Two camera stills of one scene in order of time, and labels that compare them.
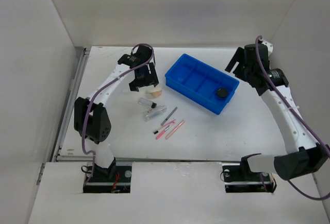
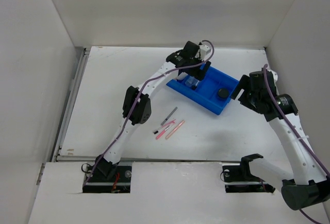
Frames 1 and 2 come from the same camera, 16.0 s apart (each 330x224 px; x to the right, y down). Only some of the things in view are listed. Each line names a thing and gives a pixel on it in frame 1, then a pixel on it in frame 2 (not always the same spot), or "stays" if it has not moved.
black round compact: [222, 92] stays
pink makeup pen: [160, 135] stays
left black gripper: [150, 81] to [198, 73]
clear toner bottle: [150, 114] to [191, 81]
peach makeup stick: [175, 130] stays
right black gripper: [239, 56] to [243, 83]
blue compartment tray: [200, 82] stays
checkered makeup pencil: [169, 116] stays
